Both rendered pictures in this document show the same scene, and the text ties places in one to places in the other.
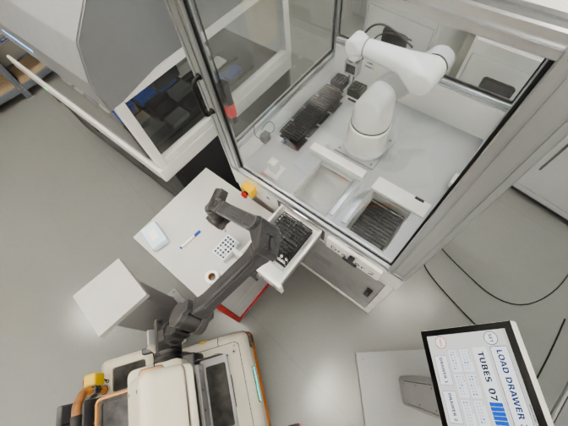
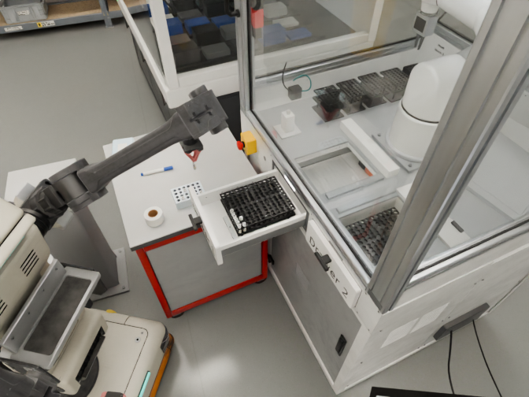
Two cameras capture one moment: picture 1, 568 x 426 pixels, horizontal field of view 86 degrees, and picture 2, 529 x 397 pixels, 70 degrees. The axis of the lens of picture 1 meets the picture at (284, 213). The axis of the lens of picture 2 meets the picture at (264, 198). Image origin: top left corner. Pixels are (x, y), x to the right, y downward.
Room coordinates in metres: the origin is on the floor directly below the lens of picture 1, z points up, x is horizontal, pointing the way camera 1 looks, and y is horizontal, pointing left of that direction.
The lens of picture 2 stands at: (-0.26, -0.27, 1.93)
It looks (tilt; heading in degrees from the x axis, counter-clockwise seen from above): 49 degrees down; 18
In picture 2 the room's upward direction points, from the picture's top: straight up
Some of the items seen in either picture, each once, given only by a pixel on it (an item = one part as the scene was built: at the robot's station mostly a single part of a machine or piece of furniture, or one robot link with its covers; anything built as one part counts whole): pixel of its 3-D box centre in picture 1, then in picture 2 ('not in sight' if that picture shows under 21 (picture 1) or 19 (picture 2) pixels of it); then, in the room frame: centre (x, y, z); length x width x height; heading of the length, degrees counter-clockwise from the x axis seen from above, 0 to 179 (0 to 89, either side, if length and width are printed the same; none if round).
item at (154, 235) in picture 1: (155, 236); (123, 151); (0.75, 0.72, 0.78); 0.15 x 0.10 x 0.04; 31
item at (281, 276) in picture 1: (286, 238); (259, 206); (0.57, 0.01, 0.86); 0.40 x 0.26 x 0.06; 132
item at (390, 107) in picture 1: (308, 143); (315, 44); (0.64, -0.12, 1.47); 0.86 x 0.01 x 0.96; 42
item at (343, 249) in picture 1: (352, 257); (331, 261); (0.42, -0.28, 0.87); 0.29 x 0.02 x 0.11; 42
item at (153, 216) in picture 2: (212, 277); (153, 216); (0.47, 0.41, 0.78); 0.07 x 0.07 x 0.04
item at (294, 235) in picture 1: (284, 239); (257, 206); (0.57, 0.02, 0.87); 0.22 x 0.18 x 0.06; 132
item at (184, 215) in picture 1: (225, 253); (194, 222); (0.75, 0.43, 0.38); 0.62 x 0.58 x 0.76; 42
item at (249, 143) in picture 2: (248, 190); (247, 142); (0.88, 0.17, 0.88); 0.07 x 0.05 x 0.07; 42
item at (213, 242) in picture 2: (258, 270); (205, 224); (0.43, 0.17, 0.87); 0.29 x 0.02 x 0.11; 42
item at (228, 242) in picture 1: (226, 248); (188, 194); (0.61, 0.33, 0.78); 0.12 x 0.08 x 0.04; 132
